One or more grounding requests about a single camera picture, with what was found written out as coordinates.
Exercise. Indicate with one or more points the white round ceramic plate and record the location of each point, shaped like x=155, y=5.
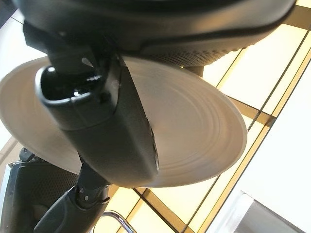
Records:
x=194, y=121

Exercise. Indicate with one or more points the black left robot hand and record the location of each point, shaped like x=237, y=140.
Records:
x=36, y=184

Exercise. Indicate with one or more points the chrome metal tube bar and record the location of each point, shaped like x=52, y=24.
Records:
x=121, y=218

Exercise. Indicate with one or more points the gold-framed backlit panel wall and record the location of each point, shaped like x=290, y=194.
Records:
x=262, y=80

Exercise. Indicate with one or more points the white box-shaped appliance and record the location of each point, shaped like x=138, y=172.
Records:
x=272, y=213

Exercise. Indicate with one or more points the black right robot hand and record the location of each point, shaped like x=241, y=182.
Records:
x=102, y=136

